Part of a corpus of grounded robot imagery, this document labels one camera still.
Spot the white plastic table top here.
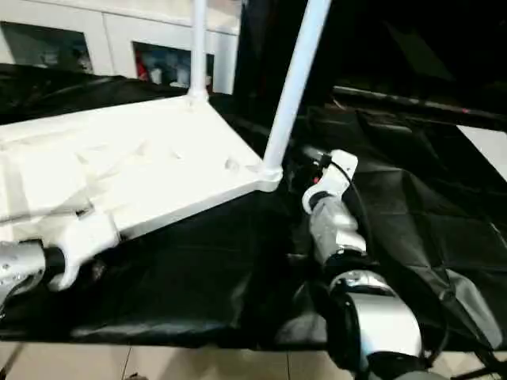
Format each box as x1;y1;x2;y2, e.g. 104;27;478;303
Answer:
0;94;284;241

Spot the grey metal rod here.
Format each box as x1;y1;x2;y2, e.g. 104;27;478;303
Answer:
332;85;507;122

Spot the black backdrop cloth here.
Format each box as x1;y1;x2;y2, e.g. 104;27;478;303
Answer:
233;0;507;120

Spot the white flat panel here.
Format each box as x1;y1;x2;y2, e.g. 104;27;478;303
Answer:
455;125;507;181

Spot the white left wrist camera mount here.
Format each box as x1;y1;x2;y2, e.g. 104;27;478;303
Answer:
47;205;120;292

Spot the black work mat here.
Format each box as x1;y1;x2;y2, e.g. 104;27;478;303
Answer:
0;63;507;353

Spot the white sideboard with glass doors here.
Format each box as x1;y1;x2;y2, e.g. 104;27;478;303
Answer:
0;0;241;95

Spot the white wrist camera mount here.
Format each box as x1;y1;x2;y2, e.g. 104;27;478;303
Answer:
301;149;360;215
47;205;120;292

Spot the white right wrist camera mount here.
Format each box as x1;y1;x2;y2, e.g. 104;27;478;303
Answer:
301;149;360;215

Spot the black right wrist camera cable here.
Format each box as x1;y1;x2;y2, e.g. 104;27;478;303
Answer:
314;152;451;365

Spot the white plastic table leg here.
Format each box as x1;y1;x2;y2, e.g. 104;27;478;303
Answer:
185;0;209;105
261;0;333;180

